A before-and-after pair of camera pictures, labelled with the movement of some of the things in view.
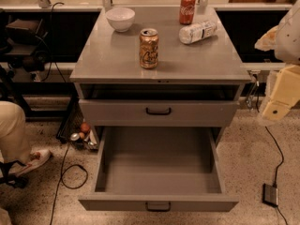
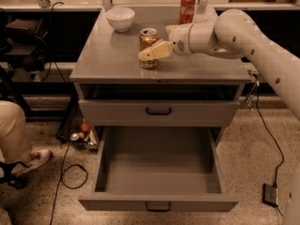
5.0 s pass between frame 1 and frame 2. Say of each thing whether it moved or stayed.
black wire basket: stayed
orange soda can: stayed
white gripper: moved
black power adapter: stayed
